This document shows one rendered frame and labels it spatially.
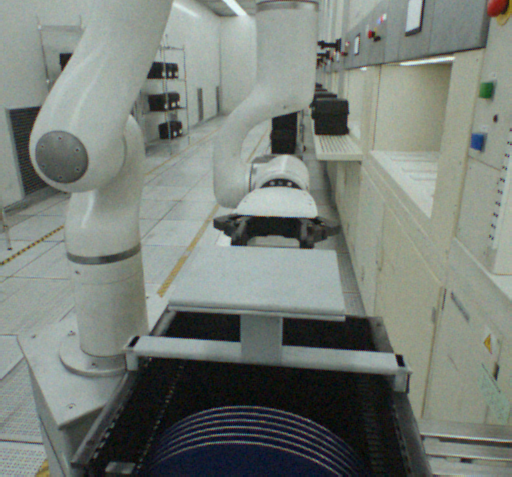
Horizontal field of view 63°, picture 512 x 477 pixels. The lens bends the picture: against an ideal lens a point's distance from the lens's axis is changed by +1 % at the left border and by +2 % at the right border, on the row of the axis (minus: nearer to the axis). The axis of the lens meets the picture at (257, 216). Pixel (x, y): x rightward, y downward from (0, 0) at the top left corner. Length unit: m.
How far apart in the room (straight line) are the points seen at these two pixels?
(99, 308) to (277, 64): 0.47
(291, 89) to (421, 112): 1.80
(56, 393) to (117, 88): 0.47
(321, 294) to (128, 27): 0.47
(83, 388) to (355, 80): 3.40
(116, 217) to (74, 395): 0.28
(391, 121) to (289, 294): 2.09
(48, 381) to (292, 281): 0.56
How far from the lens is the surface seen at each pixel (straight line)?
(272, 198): 0.53
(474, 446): 0.70
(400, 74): 2.35
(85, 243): 0.71
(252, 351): 0.35
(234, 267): 0.34
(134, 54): 0.65
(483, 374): 0.96
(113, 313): 0.75
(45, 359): 0.86
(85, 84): 0.64
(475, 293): 0.97
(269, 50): 0.63
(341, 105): 3.26
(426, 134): 2.41
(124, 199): 0.74
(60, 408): 0.75
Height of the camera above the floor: 1.23
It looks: 19 degrees down
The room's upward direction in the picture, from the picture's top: straight up
